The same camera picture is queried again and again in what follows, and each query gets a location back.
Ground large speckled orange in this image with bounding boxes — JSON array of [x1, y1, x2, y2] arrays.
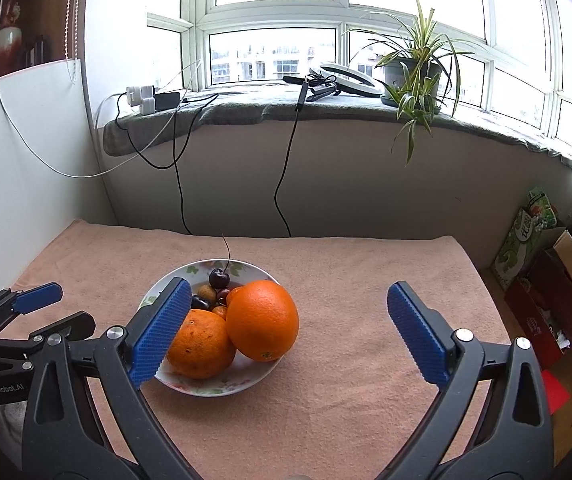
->
[[165, 309, 237, 380]]

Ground dark cherry with stem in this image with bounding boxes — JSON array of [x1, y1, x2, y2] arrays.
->
[[190, 295, 211, 311]]

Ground tan longan fruit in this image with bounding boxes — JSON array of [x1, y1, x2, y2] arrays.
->
[[197, 284, 217, 307]]

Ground smooth bright orange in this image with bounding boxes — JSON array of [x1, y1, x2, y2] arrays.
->
[[226, 280, 299, 362]]

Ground dark cherry long stem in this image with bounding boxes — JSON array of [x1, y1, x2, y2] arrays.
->
[[209, 235, 231, 290]]

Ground small mandarin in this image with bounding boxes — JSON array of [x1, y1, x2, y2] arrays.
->
[[225, 286, 241, 307]]

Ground tiny orange kumquat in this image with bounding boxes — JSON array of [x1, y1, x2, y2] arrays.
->
[[212, 304, 227, 320]]

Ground floral white plate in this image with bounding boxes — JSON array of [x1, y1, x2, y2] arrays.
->
[[138, 259, 281, 398]]

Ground white board panel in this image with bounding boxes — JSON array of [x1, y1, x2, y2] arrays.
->
[[0, 62, 115, 289]]

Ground red box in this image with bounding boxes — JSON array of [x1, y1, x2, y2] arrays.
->
[[505, 248, 572, 370]]

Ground green snack bag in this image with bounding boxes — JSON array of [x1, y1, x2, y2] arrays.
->
[[491, 186, 566, 290]]

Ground white power strip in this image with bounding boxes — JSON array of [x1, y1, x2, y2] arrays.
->
[[126, 84, 156, 115]]

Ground black power adapter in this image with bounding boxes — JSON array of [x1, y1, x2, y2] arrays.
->
[[153, 91, 182, 112]]

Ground green sill cloth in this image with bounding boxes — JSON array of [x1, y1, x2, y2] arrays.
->
[[102, 86, 572, 170]]

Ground black device on sill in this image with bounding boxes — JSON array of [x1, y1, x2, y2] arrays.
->
[[281, 63, 382, 112]]

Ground potted spider plant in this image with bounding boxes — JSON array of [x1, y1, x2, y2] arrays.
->
[[348, 0, 476, 160]]

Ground white cable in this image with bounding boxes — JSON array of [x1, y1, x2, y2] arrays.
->
[[0, 0, 203, 180]]

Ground black cable left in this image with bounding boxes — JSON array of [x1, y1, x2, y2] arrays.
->
[[114, 90, 220, 236]]

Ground black cable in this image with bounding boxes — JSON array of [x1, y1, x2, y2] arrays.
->
[[273, 104, 301, 239], [114, 90, 220, 236]]

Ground black cable right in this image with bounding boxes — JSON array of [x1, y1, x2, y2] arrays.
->
[[273, 104, 301, 239]]

